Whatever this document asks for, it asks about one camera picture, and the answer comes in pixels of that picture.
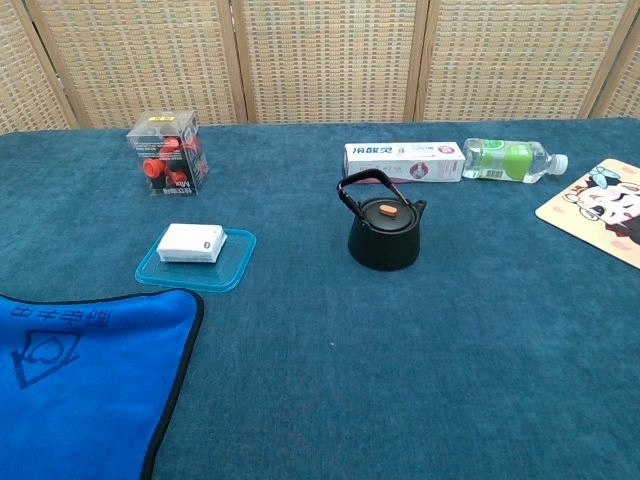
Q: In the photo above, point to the white toothpaste box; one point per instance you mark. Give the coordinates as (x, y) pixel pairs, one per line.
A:
(400, 159)

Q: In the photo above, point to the blue towel black trim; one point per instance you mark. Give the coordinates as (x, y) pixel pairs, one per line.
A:
(85, 390)

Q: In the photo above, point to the black teapot lid orange knob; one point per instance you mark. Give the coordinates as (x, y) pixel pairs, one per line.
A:
(389, 216)

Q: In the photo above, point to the teal table cloth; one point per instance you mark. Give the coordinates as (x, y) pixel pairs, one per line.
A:
(350, 360)

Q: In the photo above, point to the clear water bottle green label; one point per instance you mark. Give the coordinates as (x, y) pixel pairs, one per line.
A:
(500, 159)

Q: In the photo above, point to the small white box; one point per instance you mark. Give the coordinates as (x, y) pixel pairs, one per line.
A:
(191, 243)

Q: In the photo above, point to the blue translucent plastic container lid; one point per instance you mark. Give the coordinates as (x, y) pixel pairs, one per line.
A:
(235, 265)

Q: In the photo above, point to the woven folding screen panel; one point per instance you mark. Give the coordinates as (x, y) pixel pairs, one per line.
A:
(510, 60)
(625, 85)
(20, 75)
(330, 60)
(140, 60)

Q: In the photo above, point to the clear box with black print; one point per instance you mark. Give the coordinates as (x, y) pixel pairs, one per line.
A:
(170, 152)

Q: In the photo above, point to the cartoon print mouse pad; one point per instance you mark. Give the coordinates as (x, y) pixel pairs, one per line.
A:
(602, 210)

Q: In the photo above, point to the red dumbbell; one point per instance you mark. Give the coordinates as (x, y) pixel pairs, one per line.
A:
(176, 145)
(156, 169)

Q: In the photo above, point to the black cast iron teapot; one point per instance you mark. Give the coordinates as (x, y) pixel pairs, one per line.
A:
(384, 245)

